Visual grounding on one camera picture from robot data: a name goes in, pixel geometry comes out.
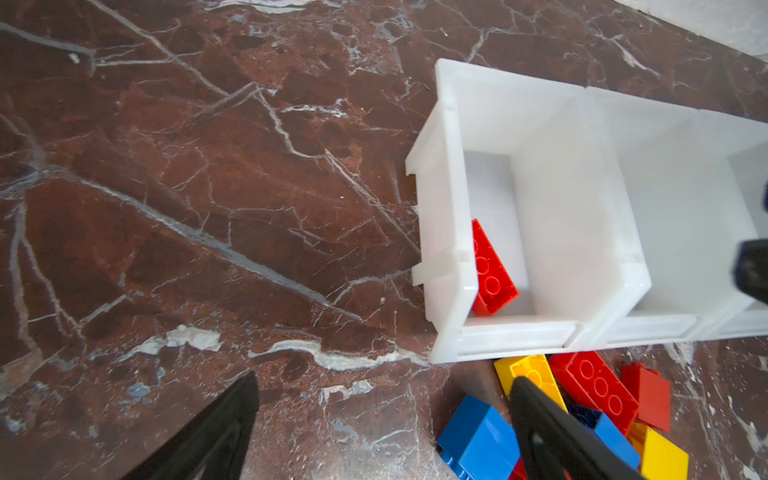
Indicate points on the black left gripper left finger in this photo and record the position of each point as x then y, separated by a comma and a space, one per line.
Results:
214, 444

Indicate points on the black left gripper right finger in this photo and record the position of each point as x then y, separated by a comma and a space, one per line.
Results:
554, 445

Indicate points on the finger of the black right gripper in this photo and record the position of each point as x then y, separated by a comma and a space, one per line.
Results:
750, 267

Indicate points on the blue lego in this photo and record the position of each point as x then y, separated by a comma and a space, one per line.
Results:
478, 443
603, 427

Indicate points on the yellow lego pile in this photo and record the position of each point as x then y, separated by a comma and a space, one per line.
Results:
660, 458

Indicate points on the red lego pile bottom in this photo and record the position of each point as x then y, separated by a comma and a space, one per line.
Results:
519, 472

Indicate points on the blue lego in pile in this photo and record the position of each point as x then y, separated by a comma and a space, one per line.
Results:
603, 427

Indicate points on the white middle sorting bin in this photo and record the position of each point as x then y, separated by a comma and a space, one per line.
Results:
683, 205

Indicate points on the white sorting bin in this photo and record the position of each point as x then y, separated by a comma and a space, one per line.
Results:
529, 159
683, 205
742, 146

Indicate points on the yellow lego open side up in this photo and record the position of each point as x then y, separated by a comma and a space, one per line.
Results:
533, 367

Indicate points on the long red lego brick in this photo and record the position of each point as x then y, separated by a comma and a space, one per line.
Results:
590, 382

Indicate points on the red square lego right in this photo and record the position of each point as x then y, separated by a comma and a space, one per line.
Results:
652, 392

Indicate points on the white right sorting bin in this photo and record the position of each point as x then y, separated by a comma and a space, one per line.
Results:
742, 146

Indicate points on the white left sorting bin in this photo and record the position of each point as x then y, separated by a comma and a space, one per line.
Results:
529, 159

